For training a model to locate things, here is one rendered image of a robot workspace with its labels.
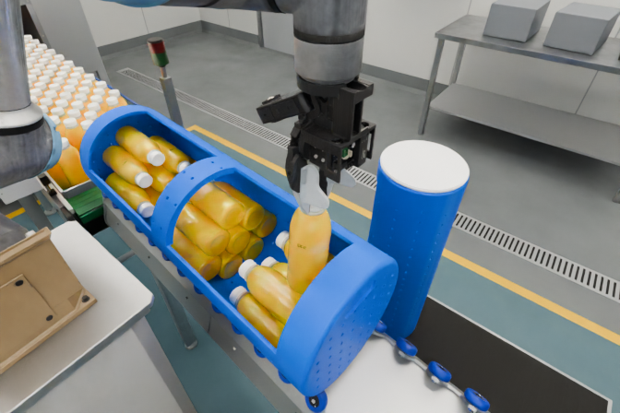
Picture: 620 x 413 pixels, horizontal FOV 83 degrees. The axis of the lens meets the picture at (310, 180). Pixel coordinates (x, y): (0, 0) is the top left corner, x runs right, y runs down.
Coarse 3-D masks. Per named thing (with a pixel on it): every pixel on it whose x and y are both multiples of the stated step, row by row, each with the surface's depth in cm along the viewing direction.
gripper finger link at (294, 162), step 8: (296, 144) 45; (288, 152) 45; (296, 152) 45; (288, 160) 45; (296, 160) 45; (304, 160) 46; (288, 168) 46; (296, 168) 45; (288, 176) 47; (296, 176) 47; (296, 184) 48; (296, 192) 48
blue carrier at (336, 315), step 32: (96, 128) 96; (160, 128) 113; (96, 160) 103; (224, 160) 83; (192, 192) 74; (256, 192) 95; (160, 224) 75; (288, 224) 90; (352, 256) 59; (384, 256) 62; (224, 288) 84; (320, 288) 55; (352, 288) 54; (384, 288) 66; (288, 320) 55; (320, 320) 53; (352, 320) 60; (288, 352) 55; (320, 352) 54; (352, 352) 70; (320, 384) 62
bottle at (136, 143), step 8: (120, 128) 103; (128, 128) 103; (136, 128) 105; (120, 136) 101; (128, 136) 99; (136, 136) 99; (144, 136) 99; (120, 144) 102; (128, 144) 98; (136, 144) 97; (144, 144) 96; (152, 144) 97; (128, 152) 100; (136, 152) 96; (144, 152) 95; (144, 160) 96
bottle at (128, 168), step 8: (104, 152) 102; (112, 152) 101; (120, 152) 101; (104, 160) 102; (112, 160) 99; (120, 160) 98; (128, 160) 97; (136, 160) 98; (112, 168) 100; (120, 168) 97; (128, 168) 96; (136, 168) 96; (144, 168) 97; (120, 176) 98; (128, 176) 95; (136, 176) 95; (136, 184) 97
